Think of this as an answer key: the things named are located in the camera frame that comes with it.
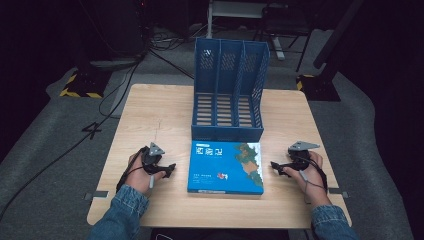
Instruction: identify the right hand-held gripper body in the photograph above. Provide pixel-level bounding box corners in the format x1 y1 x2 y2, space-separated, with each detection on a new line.
287 140 321 172

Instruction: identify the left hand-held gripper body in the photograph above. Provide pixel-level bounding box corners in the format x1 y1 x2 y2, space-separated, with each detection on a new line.
140 142 167 175

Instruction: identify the person's left hand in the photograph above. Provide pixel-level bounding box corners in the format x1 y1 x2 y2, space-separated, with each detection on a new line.
124 151 168 195

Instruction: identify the person's right hand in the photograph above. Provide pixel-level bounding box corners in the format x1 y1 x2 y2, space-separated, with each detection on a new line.
283 150 333 207

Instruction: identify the blue book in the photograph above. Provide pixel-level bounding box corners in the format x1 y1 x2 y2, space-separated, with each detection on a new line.
186 140 265 196

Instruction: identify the yellow black striped stand base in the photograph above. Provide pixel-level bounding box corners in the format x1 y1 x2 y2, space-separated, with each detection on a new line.
59 67 112 100
295 73 342 102

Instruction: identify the blue plastic file rack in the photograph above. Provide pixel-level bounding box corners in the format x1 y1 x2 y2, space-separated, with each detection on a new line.
190 36 271 144

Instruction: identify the black chair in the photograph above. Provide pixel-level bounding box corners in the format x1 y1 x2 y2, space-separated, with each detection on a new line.
253 3 318 73

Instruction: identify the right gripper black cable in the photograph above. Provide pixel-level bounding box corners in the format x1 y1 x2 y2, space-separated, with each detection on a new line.
293 153 329 205

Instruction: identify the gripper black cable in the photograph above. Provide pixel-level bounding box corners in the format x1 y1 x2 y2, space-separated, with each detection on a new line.
293 153 329 205
115 145 150 194

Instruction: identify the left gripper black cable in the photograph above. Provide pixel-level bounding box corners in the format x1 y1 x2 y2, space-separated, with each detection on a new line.
115 145 150 194

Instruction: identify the metal table edge bracket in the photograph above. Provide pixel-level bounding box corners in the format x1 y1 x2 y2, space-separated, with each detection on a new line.
327 187 350 200
83 190 110 202

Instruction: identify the long black floor cable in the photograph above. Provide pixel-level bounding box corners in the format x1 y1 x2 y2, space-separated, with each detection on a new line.
0 49 148 223

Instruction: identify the white metal table frame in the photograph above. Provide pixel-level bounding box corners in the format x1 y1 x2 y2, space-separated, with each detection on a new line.
205 0 287 61

